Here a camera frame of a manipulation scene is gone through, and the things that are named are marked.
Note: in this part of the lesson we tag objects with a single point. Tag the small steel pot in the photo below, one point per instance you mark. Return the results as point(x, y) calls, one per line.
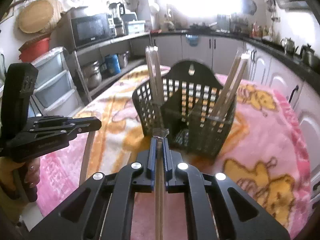
point(123, 60)

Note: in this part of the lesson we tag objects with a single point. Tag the person's left forearm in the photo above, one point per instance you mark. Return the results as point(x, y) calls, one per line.
point(10, 192)

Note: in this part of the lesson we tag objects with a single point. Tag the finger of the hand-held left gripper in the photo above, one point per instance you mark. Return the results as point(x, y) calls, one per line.
point(55, 132)
point(87, 122)

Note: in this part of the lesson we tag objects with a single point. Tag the condiment bottles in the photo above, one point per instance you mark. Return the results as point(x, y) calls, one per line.
point(258, 31)

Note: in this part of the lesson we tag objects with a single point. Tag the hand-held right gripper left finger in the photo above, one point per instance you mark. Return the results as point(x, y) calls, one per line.
point(151, 165)

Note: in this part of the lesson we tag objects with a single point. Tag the chopstick pair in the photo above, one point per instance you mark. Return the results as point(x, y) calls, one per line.
point(159, 205)

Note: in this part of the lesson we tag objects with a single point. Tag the grey plastic box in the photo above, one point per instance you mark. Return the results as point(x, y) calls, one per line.
point(135, 27)

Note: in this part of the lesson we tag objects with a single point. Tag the red plastic bucket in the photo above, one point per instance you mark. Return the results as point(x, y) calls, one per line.
point(36, 51)

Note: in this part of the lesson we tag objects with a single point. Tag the group of chopsticks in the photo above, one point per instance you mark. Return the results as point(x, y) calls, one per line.
point(153, 80)

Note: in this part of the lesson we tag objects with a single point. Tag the person's left hand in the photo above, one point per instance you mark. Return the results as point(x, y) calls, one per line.
point(32, 173)

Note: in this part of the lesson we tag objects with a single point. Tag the black blender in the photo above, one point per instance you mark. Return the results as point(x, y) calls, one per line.
point(117, 17)

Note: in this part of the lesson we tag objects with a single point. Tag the blue tin can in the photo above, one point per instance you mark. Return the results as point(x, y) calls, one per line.
point(112, 65)

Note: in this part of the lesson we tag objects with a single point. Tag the pink printed blanket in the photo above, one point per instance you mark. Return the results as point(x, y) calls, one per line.
point(250, 142)

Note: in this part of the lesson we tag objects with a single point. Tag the metal kitchen shelf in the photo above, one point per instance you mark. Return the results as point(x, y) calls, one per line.
point(120, 38)

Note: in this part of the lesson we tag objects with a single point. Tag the small black wall fan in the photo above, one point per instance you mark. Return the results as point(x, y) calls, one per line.
point(249, 6)

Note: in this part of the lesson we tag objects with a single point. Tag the white lower kitchen cabinets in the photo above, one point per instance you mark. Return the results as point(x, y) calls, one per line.
point(275, 80)

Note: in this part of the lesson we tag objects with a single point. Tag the stacked steel pots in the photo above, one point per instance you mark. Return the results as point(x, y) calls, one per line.
point(92, 76)

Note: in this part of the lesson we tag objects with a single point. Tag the round bamboo tray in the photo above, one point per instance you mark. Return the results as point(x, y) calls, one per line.
point(37, 16)

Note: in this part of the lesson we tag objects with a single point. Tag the blue hanging bin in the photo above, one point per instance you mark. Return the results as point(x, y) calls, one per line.
point(192, 40)

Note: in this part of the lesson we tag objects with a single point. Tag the pastel plastic drawer tower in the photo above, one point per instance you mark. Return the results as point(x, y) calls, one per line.
point(55, 80)

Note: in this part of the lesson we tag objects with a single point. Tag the black microwave oven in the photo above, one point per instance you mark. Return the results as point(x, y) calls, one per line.
point(90, 30)

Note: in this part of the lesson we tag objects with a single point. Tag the black kitchen countertop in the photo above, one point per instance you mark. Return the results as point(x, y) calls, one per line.
point(275, 50)

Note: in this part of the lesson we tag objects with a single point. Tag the black dish rack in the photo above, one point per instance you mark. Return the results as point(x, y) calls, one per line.
point(228, 23)

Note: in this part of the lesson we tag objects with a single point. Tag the steel kettle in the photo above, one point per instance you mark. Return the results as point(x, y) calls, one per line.
point(288, 46)

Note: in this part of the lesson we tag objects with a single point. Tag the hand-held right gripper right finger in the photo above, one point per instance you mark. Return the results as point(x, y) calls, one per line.
point(167, 165)

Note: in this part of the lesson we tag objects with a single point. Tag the brown cardboard box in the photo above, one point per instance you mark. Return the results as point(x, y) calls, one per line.
point(76, 12)

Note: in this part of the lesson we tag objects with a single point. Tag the black lattice utensil basket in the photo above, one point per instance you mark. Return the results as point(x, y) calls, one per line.
point(180, 72)

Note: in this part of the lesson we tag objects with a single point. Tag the black frying pan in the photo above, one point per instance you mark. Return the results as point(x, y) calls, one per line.
point(200, 26)

